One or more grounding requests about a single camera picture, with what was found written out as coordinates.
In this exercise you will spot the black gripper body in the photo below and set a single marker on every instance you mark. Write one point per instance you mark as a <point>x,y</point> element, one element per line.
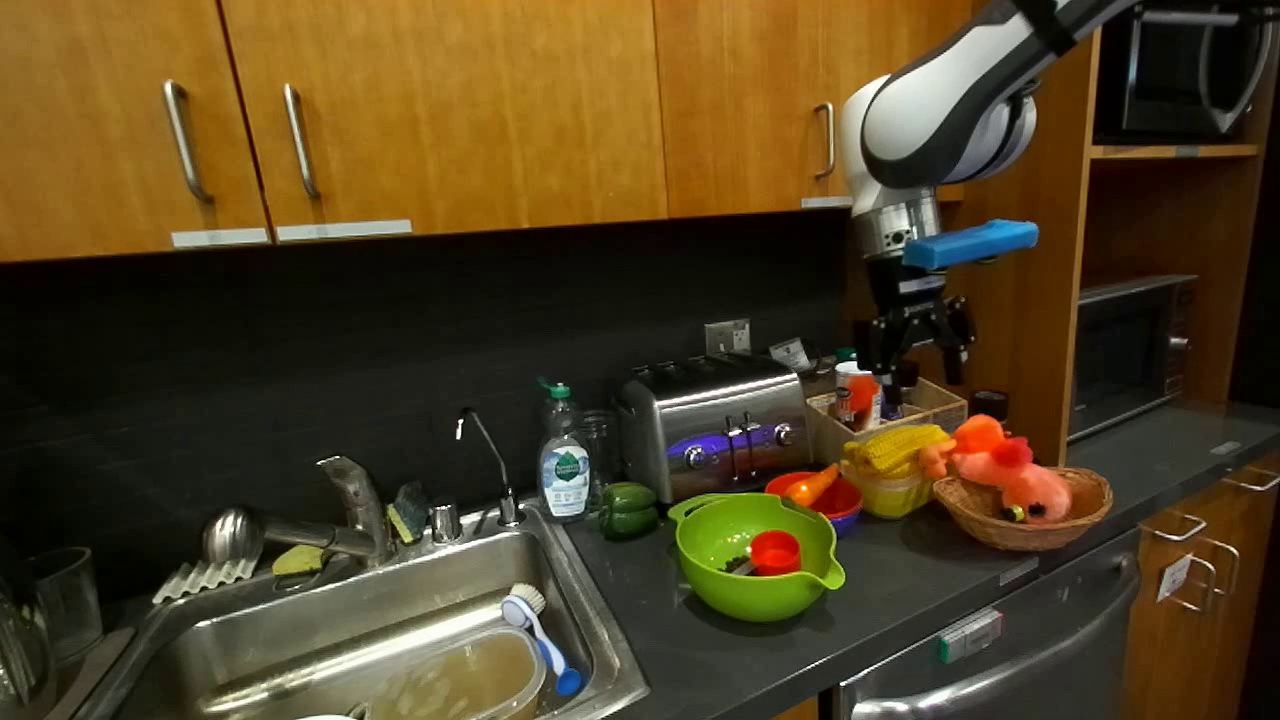
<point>914,306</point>

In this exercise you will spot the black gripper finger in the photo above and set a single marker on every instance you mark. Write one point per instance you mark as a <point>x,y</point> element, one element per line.
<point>880,370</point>
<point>956,347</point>

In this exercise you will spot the green mixing bowl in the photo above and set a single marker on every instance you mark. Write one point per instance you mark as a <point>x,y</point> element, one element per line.
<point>724,585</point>

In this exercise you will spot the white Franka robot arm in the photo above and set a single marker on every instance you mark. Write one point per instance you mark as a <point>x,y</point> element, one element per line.
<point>946,107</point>

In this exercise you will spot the small yellow bowl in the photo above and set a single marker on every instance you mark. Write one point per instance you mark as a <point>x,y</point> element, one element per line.
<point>890,496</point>

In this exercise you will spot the white canister red label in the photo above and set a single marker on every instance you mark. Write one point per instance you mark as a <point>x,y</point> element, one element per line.
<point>862,403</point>

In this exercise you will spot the wooden condiment box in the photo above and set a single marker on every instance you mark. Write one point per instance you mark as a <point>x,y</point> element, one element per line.
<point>932,403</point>

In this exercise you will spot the yellow toy banana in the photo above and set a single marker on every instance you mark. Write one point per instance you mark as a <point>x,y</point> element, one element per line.
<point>898,444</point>

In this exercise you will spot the wooden shelf unit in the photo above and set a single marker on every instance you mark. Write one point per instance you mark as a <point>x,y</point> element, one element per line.
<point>1033,333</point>

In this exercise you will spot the orange pink plush toy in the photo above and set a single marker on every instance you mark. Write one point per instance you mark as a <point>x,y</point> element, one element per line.
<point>993,463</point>

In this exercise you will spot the orange toy carrot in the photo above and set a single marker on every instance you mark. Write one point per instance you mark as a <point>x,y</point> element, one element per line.
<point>809,487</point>

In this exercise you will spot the white cabinet label strip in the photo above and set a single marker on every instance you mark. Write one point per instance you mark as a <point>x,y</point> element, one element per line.
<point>220,238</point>
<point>827,201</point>
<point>343,228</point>

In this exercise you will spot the black toaster oven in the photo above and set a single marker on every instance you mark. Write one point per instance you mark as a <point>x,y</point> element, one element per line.
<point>1124,353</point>

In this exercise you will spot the silver toaster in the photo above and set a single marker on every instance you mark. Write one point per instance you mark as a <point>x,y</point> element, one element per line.
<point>714,420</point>

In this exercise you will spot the wicker basket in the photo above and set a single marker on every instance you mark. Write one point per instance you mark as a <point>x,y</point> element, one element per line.
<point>1012,535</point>

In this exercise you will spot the dishwasher status magnet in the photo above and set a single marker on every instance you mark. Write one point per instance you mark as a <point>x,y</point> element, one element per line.
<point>969,637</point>

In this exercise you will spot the green bell pepper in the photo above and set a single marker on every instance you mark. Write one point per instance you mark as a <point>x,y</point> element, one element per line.
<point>624,510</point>

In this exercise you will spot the white hanging tag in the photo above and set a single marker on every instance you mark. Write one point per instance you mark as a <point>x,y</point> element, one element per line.
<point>1174,579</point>

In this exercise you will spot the stainless steel dishwasher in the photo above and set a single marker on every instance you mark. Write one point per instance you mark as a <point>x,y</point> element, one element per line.
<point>1012,666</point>

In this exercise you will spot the clear dish soap bottle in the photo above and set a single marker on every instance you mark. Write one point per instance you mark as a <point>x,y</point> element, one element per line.
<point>565,465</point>

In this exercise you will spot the black steel microwave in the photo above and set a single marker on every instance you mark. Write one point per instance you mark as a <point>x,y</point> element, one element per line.
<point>1174,67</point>

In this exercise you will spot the wooden base cabinet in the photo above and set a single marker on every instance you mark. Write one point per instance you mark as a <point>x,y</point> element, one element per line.
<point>1201,641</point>

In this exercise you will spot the thin curved metal faucet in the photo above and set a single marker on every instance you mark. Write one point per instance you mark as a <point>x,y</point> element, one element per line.
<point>499,463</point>

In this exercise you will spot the white blue dish brush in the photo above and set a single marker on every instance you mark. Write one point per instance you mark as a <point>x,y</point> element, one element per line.
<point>526,611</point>

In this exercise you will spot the dark green scrub sponge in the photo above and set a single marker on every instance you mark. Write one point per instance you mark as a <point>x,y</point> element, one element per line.
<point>408,514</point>

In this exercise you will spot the clear plastic container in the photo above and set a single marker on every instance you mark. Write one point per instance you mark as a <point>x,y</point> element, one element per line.
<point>455,683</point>

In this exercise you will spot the stainless steel sink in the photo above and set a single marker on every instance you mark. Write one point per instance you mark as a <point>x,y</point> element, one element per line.
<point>333,601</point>

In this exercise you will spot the yellow green sponge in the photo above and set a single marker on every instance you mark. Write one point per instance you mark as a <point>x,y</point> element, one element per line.
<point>297,563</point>

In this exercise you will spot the metal ladle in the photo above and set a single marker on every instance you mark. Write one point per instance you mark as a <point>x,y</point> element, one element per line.
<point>230,535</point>

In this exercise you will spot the slotted metal spatula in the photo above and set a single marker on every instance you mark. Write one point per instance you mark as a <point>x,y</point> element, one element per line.
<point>202,583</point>

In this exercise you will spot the glass jar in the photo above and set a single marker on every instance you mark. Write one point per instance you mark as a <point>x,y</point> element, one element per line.
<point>65,601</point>

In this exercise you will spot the wall power outlet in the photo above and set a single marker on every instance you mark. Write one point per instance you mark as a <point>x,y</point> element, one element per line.
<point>724,337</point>

